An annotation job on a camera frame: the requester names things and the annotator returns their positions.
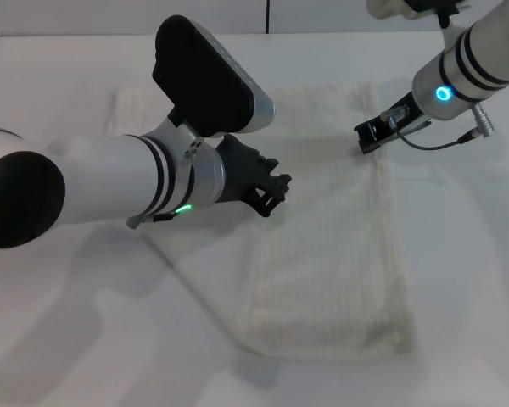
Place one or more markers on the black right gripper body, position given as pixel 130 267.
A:
pixel 401 118

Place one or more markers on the white ribbed towel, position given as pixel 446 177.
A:
pixel 322 233

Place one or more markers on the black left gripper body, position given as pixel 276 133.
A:
pixel 242 174

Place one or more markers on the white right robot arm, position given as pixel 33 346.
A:
pixel 471 63

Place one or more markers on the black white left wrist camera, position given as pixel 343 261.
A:
pixel 203 80

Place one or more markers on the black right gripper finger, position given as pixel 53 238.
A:
pixel 371 145
pixel 365 129

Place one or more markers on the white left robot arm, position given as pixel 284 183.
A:
pixel 110 178

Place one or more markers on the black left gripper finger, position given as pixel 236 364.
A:
pixel 271 201
pixel 277 176

